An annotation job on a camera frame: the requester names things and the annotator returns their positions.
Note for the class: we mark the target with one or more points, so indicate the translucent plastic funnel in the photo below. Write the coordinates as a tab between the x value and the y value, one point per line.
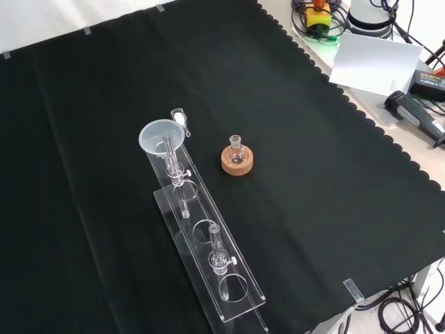
149	136

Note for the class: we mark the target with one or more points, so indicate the glass weighing funnel with powder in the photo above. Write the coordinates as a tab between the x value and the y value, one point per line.
179	117

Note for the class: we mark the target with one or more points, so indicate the clear acrylic funnel stand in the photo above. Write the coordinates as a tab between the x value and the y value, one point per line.
217	251

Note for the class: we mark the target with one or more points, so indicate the small round-bottom glass flask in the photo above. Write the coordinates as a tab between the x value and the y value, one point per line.
238	153

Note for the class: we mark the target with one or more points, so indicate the black bench cloth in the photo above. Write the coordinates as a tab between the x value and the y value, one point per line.
313	174

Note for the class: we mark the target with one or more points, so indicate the clear tape strip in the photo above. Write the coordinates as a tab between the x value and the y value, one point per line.
88	30
7	54
353	290
160	7

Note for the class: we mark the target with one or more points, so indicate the yellow emergency stop button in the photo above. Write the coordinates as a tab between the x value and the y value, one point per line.
317	19

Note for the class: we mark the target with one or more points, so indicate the pale board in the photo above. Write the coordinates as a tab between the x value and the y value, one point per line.
375	62

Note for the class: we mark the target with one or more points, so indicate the black handheld device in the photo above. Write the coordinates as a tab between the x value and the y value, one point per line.
403	104

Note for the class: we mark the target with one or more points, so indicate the black power adapter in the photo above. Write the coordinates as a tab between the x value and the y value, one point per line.
429	85

